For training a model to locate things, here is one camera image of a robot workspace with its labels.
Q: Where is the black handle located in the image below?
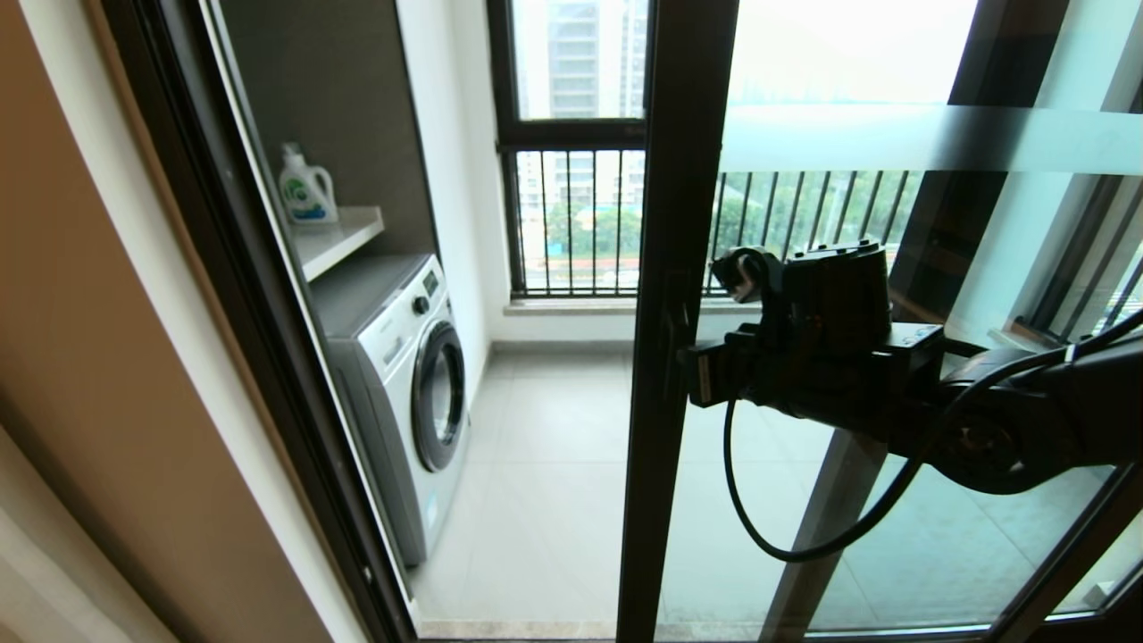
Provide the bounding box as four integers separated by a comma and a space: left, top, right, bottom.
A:
659, 295, 696, 407

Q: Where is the glass door with printed characters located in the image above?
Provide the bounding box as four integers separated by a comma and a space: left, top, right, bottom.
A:
616, 0, 1143, 643

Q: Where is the long grey stone window sill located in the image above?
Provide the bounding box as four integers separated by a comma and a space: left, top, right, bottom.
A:
503, 295, 742, 319

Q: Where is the black long window railing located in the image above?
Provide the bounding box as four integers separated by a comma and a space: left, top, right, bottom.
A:
500, 147, 921, 297

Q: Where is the silver front-load washing machine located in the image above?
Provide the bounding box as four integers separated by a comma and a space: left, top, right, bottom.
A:
313, 253, 471, 570

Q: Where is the black short window railing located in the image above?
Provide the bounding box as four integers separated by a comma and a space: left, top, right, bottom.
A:
1027, 174, 1143, 340

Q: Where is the white stone shelf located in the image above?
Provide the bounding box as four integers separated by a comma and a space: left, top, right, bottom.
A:
293, 207, 387, 283

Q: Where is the white detergent bottle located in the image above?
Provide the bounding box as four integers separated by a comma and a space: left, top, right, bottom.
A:
277, 143, 340, 224

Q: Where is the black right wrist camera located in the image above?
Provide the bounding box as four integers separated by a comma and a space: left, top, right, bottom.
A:
710, 238, 894, 354

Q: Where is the black right camera cable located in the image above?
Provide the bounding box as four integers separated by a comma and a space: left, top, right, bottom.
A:
722, 308, 1143, 565

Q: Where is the black sliding door frame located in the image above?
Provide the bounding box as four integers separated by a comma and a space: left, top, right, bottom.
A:
759, 0, 1143, 643

